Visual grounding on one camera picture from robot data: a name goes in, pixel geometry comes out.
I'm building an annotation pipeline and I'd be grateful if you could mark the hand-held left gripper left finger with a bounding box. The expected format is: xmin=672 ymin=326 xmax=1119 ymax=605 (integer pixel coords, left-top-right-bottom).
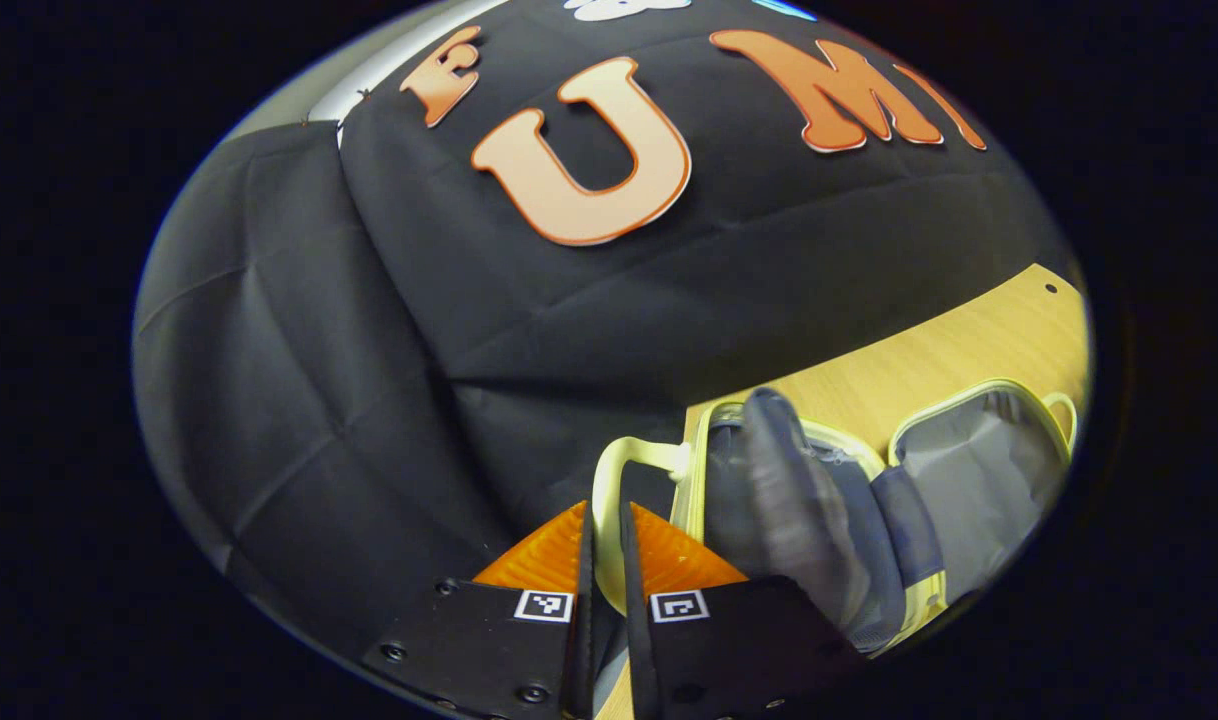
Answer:
xmin=361 ymin=500 xmax=595 ymax=720

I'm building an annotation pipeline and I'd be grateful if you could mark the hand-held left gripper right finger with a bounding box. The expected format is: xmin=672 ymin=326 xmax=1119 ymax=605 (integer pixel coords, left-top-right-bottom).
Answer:
xmin=619 ymin=500 xmax=870 ymax=720

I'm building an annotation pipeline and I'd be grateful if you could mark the pale yellow small suitcase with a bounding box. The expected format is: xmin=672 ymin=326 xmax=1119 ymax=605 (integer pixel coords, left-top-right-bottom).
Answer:
xmin=591 ymin=378 xmax=1080 ymax=663

